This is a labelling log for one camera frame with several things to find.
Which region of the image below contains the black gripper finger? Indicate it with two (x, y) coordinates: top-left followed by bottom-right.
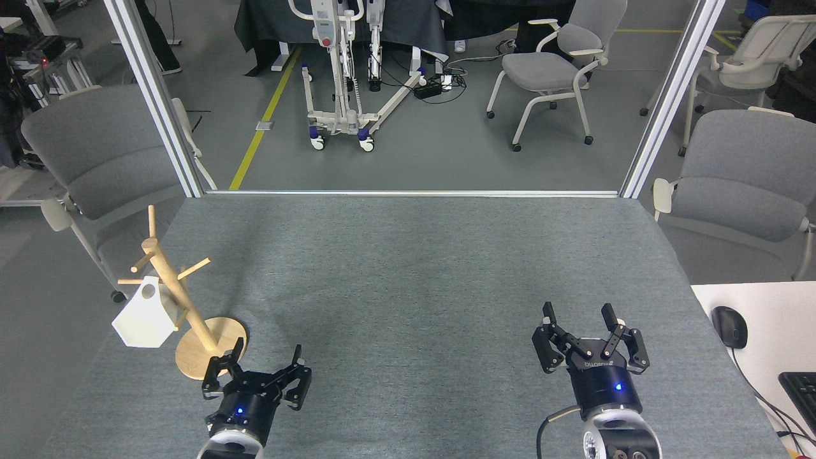
(271, 345), (313, 411)
(532, 302), (581, 374)
(202, 338), (246, 400)
(602, 303), (651, 374)

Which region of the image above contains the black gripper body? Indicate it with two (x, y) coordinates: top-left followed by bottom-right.
(566, 352), (642, 421)
(205, 373), (281, 439)

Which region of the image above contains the white hexagonal cup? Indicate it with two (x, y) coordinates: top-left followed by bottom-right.
(112, 275), (181, 348)

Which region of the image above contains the wooden cup rack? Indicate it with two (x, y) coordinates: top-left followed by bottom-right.
(118, 205), (248, 381)

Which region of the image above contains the metal equipment rack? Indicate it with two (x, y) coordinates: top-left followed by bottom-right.
(0, 32), (96, 170)

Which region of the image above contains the black computer mouse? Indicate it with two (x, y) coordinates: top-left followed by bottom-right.
(711, 306), (748, 349)

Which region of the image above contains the white desk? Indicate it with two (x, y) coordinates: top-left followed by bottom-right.
(692, 281), (816, 459)

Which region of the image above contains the black keyboard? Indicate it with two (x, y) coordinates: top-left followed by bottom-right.
(778, 372), (816, 434)

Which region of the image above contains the white stand on wheels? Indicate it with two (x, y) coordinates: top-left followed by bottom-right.
(288, 0), (429, 152)

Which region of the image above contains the black power strip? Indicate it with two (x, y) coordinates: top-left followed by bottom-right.
(413, 73), (455, 99)

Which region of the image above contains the person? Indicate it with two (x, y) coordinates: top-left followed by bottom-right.
(134, 0), (182, 75)

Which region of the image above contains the table with black cloth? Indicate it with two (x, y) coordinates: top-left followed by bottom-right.
(234, 0), (450, 77)

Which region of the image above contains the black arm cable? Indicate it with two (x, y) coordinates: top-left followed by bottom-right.
(537, 405), (582, 459)

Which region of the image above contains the black mouse cable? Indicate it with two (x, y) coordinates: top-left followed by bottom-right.
(730, 347), (816, 447)

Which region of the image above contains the grey chair with white frame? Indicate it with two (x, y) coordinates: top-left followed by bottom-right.
(21, 85), (217, 303)
(639, 14), (816, 157)
(652, 107), (816, 281)
(486, 0), (629, 152)

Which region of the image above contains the silver aluminium rail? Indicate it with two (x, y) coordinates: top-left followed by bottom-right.
(204, 189), (622, 198)

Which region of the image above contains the silver aluminium post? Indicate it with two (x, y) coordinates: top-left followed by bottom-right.
(620, 0), (727, 200)
(102, 0), (217, 198)

